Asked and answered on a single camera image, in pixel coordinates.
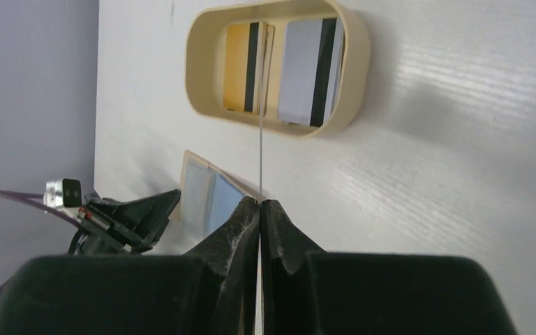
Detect thin white card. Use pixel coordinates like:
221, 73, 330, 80
258, 24, 269, 204

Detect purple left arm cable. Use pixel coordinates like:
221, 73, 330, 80
0, 188, 84, 313

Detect beige oval plastic tray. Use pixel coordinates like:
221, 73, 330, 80
185, 1, 371, 137

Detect yellow card with black stripe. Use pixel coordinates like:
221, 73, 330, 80
223, 22, 274, 114

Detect light blue card sleeves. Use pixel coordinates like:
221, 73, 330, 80
180, 159, 246, 237

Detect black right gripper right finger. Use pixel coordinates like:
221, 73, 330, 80
260, 200, 516, 334

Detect grey card with black stripe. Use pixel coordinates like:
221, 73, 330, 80
277, 17, 345, 128

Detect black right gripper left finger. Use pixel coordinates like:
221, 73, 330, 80
0, 197, 260, 334

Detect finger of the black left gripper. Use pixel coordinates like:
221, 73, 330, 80
82, 189, 181, 253

